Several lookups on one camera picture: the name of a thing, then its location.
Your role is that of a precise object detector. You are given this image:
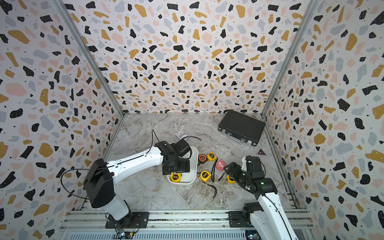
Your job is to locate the aluminium mounting rail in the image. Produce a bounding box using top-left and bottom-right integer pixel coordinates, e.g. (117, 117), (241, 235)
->
(58, 209), (316, 240)

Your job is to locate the white plastic storage box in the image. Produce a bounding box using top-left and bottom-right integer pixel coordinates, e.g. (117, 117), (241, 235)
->
(167, 147), (199, 186)

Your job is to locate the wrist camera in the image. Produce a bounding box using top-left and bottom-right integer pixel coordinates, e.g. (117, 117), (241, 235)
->
(173, 139), (192, 157)
(242, 156), (251, 172)

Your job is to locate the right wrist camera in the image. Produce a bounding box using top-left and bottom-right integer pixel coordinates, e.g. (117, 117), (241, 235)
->
(242, 156), (251, 172)

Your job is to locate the black hard carrying case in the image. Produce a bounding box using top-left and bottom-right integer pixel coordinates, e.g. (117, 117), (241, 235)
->
(218, 110), (266, 146)

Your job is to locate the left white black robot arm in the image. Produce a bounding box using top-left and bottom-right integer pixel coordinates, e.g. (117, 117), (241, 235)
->
(84, 139), (199, 222)

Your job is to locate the black orange tape measure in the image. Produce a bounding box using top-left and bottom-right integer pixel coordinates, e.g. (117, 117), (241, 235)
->
(198, 154), (207, 164)

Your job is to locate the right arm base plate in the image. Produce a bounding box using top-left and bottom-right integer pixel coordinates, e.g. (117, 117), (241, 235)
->
(228, 211), (268, 228)

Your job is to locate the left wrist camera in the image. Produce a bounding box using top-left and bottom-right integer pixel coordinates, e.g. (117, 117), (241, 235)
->
(173, 139), (192, 157)

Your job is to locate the yellow tape measure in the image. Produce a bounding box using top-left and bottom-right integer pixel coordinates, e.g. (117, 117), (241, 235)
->
(170, 173), (182, 183)
(207, 152), (218, 162)
(200, 171), (212, 183)
(227, 176), (236, 184)

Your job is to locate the red triangle sticker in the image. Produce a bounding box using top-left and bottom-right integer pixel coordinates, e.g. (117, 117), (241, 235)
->
(258, 148), (267, 156)

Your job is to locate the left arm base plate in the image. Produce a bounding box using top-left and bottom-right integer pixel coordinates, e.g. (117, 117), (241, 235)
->
(105, 212), (150, 230)

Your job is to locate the playing card box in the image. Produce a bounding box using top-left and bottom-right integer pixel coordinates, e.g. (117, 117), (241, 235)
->
(175, 130), (189, 140)

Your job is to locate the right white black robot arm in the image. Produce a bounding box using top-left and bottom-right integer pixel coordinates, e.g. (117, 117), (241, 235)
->
(224, 156), (298, 240)

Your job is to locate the pink tape measure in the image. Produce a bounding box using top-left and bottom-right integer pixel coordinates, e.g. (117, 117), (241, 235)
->
(216, 160), (226, 171)

